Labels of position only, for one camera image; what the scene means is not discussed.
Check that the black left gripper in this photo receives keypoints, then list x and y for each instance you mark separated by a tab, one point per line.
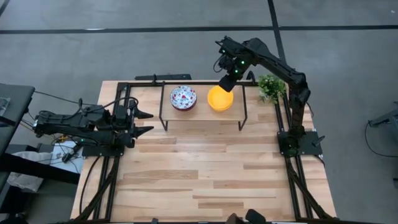
132	123

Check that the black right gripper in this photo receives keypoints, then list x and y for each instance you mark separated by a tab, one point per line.
226	83

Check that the floral mini bowl red outside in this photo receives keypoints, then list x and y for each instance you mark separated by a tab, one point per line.
183	109
183	96

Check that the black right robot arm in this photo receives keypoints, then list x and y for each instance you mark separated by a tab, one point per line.
280	67

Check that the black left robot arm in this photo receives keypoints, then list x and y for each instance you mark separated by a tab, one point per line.
71	123

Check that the wooden shelf black metal legs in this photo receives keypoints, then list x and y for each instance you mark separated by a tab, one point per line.
202	115

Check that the small green potted plant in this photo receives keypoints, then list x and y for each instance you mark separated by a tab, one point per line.
272	87

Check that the black bar-shaped device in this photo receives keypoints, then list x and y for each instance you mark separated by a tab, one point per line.
174	76

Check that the white printed paper sheet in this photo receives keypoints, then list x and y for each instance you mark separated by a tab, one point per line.
73	165

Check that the black power adapter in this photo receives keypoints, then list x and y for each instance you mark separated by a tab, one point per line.
66	157

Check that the black table clamp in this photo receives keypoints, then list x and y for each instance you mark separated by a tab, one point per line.
154	221

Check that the black furniture beam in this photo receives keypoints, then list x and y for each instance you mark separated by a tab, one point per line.
37	169

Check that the black desk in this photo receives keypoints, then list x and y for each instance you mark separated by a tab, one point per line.
15	93

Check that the white crumpled cloth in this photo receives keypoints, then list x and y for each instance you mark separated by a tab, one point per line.
25	183

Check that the person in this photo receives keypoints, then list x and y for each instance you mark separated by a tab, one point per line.
255	216

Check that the black round caster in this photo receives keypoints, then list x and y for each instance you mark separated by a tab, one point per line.
18	217

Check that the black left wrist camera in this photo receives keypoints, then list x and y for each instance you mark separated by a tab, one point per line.
121	112

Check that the black metal rig frame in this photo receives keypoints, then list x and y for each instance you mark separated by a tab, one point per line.
140	83

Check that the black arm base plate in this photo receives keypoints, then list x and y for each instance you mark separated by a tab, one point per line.
93	151
311	146

